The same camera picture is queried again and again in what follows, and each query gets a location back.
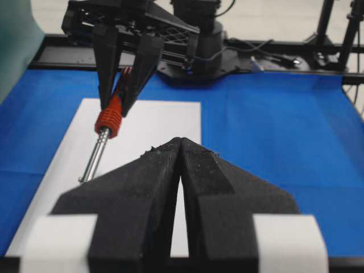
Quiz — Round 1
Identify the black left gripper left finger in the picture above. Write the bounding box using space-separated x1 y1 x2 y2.
51 138 181 272

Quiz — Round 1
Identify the green backdrop curtain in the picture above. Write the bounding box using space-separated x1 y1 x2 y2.
1 1 44 101

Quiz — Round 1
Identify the large white foam board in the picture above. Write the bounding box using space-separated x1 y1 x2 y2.
6 98 201 256

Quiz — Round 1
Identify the blue table cloth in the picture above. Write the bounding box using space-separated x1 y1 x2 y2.
1 70 363 256

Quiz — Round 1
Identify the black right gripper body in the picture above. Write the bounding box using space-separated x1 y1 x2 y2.
61 1 200 70

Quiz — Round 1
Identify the red handled soldering iron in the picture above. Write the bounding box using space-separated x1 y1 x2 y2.
78 67 132 183

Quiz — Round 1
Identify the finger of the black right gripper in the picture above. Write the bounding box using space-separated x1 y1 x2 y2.
93 24 121 110
121 35 164 117

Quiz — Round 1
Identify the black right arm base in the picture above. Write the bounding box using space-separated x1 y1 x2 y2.
158 38 348 84

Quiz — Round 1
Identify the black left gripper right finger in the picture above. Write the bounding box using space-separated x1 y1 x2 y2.
180 138 300 272

